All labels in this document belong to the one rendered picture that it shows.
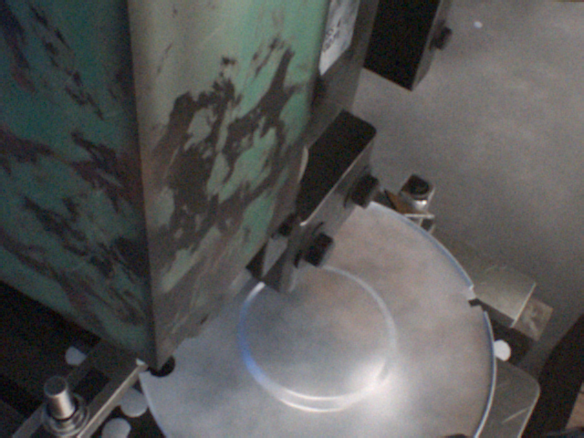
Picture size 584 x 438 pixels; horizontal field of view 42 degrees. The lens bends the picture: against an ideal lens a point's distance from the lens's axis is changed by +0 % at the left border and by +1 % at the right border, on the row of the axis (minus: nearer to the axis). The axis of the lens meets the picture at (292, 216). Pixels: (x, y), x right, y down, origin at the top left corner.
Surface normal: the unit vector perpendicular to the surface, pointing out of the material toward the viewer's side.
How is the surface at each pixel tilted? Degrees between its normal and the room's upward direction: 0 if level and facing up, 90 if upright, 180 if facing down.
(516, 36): 0
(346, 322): 0
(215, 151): 90
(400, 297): 0
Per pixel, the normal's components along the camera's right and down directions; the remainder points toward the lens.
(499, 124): 0.11, -0.58
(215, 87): 0.84, 0.49
